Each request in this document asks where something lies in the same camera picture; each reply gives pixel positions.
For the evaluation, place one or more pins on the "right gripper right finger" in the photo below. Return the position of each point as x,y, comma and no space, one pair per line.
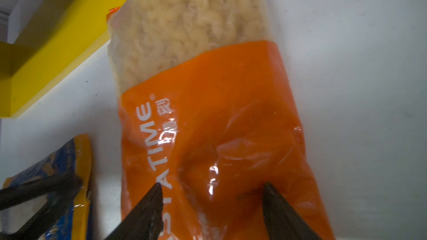
282,222

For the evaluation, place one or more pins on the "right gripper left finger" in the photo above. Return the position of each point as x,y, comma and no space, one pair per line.
144,222

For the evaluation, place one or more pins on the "yellow shelf unit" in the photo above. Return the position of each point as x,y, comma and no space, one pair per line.
42,41

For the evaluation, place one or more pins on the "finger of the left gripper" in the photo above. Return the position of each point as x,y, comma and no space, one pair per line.
63,187

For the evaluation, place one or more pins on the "orange pastatime pasta bag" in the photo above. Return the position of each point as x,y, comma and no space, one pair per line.
207,111

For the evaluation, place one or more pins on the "blue shell pasta bag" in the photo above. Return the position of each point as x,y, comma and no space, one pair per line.
76,223

